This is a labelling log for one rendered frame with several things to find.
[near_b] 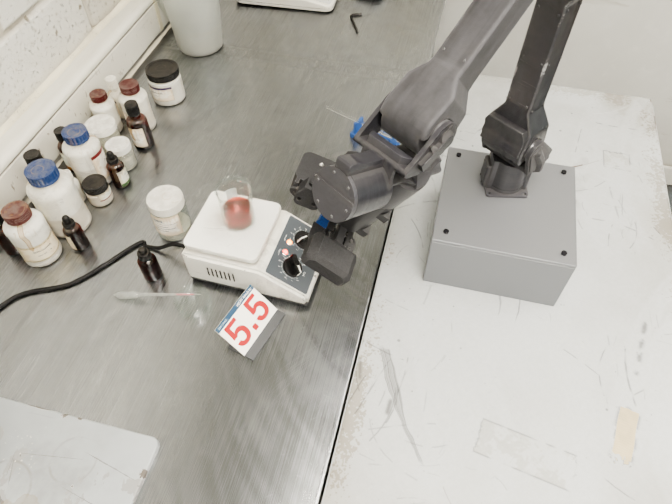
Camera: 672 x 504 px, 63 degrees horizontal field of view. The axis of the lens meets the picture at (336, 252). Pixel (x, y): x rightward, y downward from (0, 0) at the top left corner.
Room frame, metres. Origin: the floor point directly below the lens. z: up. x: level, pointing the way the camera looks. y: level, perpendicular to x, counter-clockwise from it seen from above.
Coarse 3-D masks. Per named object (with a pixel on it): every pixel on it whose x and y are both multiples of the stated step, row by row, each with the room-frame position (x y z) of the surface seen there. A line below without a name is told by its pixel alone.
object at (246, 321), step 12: (252, 300) 0.45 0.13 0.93; (264, 300) 0.46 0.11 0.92; (240, 312) 0.43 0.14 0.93; (252, 312) 0.43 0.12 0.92; (264, 312) 0.44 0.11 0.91; (228, 324) 0.41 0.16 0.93; (240, 324) 0.41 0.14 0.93; (252, 324) 0.42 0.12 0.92; (228, 336) 0.39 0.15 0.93; (240, 336) 0.40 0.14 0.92; (252, 336) 0.40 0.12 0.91; (240, 348) 0.38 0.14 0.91
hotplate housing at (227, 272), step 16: (272, 240) 0.54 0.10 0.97; (192, 256) 0.51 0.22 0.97; (208, 256) 0.50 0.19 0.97; (192, 272) 0.51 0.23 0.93; (208, 272) 0.50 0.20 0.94; (224, 272) 0.49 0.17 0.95; (240, 272) 0.48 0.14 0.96; (256, 272) 0.48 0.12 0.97; (240, 288) 0.49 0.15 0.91; (256, 288) 0.48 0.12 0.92; (272, 288) 0.47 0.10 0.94; (288, 288) 0.47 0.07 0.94; (304, 304) 0.46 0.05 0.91
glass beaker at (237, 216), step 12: (228, 180) 0.58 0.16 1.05; (240, 180) 0.58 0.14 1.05; (216, 192) 0.56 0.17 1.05; (228, 192) 0.58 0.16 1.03; (240, 192) 0.58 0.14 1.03; (228, 204) 0.54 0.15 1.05; (240, 204) 0.54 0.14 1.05; (252, 204) 0.56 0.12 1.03; (228, 216) 0.54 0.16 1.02; (240, 216) 0.54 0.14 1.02; (252, 216) 0.55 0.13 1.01; (228, 228) 0.54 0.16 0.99; (240, 228) 0.54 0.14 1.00
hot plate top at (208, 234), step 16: (208, 208) 0.59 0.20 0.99; (256, 208) 0.59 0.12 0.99; (272, 208) 0.59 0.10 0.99; (208, 224) 0.55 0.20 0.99; (256, 224) 0.55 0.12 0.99; (272, 224) 0.55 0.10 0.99; (192, 240) 0.52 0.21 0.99; (208, 240) 0.52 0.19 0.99; (224, 240) 0.52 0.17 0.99; (240, 240) 0.52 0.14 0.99; (256, 240) 0.52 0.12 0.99; (224, 256) 0.49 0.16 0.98; (240, 256) 0.49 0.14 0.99; (256, 256) 0.49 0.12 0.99
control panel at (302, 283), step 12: (288, 228) 0.57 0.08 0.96; (300, 228) 0.57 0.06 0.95; (276, 252) 0.52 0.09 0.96; (288, 252) 0.52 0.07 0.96; (300, 252) 0.53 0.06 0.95; (276, 264) 0.50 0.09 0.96; (276, 276) 0.48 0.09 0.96; (288, 276) 0.48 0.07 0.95; (300, 276) 0.49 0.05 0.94; (312, 276) 0.50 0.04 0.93; (300, 288) 0.47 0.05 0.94
